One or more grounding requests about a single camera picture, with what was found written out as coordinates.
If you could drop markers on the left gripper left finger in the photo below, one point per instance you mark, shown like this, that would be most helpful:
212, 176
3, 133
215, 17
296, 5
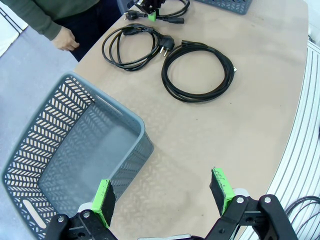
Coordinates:
102, 200

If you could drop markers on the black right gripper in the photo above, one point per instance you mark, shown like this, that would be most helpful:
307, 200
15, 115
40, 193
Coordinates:
148, 5

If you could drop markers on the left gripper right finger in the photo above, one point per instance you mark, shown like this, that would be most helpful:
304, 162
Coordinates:
222, 192

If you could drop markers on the person's right forearm green sleeve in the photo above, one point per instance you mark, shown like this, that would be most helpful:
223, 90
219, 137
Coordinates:
37, 17

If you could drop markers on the person's right hand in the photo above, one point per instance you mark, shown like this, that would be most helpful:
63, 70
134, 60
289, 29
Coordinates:
65, 38

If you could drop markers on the grey plastic lattice basket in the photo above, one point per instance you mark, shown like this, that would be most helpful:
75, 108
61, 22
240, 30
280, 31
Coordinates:
225, 6
75, 155

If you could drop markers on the person in green sweater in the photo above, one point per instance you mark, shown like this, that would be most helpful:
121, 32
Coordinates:
97, 30

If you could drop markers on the person's green sweater torso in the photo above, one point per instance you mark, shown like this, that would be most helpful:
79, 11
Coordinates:
70, 8

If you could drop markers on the white partition panel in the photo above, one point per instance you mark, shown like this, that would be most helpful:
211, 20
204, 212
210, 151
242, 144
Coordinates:
7, 32

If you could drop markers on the aluminium profile frame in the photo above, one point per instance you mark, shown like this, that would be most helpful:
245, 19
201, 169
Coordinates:
300, 140

